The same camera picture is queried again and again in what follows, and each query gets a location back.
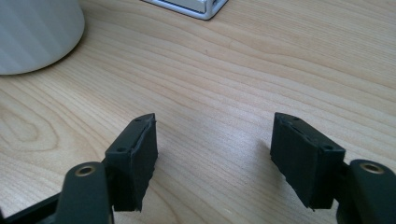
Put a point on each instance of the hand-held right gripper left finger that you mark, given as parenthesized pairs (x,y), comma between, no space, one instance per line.
(132,165)

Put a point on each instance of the white ribbed round container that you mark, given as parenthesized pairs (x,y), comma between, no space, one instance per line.
(34,34)

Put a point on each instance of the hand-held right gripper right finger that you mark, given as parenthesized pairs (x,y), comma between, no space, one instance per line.
(303,161)

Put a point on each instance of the silver metal box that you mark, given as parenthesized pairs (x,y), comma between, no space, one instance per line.
(193,6)

